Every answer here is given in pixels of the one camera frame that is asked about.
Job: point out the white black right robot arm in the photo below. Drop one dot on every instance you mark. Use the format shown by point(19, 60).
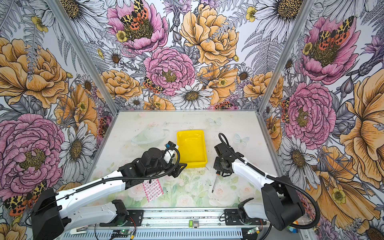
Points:
point(280, 204)

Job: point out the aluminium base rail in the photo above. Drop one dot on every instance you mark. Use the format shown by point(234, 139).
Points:
point(179, 224)

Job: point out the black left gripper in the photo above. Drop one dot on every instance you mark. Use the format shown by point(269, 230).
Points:
point(177, 170)

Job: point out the white stapler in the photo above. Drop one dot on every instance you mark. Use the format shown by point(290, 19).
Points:
point(79, 231)

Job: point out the small green circuit board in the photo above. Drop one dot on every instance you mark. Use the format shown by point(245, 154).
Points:
point(255, 230)

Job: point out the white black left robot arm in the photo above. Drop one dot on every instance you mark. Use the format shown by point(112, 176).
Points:
point(57, 212)

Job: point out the yellow plastic bin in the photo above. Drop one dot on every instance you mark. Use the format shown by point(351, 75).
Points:
point(192, 148)

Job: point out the pink dotted blister sheet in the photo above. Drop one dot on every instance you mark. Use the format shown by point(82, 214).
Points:
point(152, 189)

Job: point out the black orange screwdriver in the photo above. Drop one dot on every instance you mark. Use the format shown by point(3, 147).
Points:
point(216, 179)

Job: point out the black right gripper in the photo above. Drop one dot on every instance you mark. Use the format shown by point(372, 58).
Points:
point(216, 165)

